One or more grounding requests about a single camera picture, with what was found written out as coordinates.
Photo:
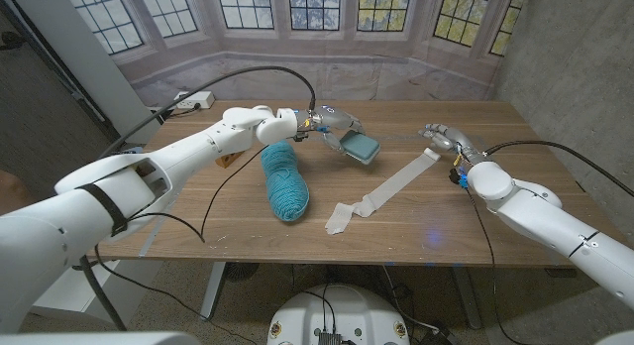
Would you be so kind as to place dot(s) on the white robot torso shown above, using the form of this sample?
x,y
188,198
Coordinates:
x,y
356,310

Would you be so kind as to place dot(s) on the orange wooden block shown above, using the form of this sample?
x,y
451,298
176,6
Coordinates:
x,y
229,160

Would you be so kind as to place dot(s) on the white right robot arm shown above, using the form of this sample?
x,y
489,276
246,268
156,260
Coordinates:
x,y
545,216

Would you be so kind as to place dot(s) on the grey table leg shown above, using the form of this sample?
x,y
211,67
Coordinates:
x,y
468,298
213,290

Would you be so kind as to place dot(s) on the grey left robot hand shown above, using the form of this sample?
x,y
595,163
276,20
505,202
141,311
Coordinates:
x,y
332,119

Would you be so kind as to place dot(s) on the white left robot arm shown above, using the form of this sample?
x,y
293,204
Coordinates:
x,y
99,201

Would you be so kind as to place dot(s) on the white bandage strip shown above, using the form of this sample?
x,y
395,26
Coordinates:
x,y
386,191

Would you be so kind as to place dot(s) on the person's bare leg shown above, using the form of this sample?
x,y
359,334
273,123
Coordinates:
x,y
10,191

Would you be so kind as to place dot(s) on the teal yarn skein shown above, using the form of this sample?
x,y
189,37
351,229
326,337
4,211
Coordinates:
x,y
285,184

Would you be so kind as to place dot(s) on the printed window backdrop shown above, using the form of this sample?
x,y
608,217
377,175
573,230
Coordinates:
x,y
371,72

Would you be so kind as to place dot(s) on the white robot body edge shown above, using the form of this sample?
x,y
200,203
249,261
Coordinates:
x,y
99,339

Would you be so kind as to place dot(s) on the white power strip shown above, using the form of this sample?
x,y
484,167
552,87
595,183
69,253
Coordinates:
x,y
198,99

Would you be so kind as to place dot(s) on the black round fan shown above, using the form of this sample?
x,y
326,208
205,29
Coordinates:
x,y
241,270

